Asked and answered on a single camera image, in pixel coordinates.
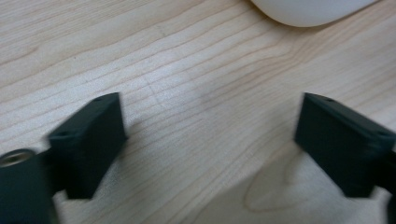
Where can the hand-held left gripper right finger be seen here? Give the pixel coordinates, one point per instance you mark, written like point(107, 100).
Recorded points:
point(342, 146)

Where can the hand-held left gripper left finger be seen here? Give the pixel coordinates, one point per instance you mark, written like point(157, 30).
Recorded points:
point(88, 146)

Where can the white round bowl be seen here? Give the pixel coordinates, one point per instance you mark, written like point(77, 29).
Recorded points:
point(306, 11)

